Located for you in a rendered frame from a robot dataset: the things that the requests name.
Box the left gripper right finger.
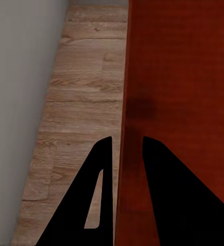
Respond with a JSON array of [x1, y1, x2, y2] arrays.
[[142, 136, 224, 246]]

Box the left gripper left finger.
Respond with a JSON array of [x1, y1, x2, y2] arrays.
[[36, 136, 113, 246]]

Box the storage box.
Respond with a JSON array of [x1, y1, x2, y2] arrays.
[[114, 0, 224, 246]]

